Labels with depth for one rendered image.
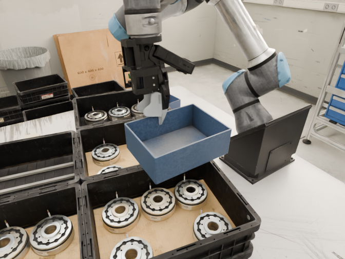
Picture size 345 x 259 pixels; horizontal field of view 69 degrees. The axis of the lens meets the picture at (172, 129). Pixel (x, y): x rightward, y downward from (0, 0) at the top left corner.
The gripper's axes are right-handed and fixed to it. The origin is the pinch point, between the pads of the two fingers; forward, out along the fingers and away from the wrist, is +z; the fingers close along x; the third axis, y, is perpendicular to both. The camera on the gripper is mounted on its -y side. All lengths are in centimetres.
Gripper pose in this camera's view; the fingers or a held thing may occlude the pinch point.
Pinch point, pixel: (161, 118)
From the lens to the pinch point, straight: 63.4
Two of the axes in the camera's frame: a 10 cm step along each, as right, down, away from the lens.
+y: -8.6, 2.7, -4.2
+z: 0.6, 9.0, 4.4
